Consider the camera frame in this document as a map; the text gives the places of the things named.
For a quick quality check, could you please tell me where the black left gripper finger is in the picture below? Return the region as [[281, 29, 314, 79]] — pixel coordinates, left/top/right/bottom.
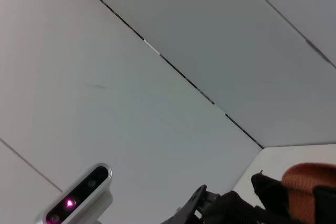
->
[[160, 184, 221, 224]]

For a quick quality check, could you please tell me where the black bag with orange handles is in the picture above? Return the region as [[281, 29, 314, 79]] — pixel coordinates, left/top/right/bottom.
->
[[204, 162, 336, 224]]

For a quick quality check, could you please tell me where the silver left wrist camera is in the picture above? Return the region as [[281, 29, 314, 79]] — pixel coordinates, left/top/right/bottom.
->
[[33, 163, 113, 224]]

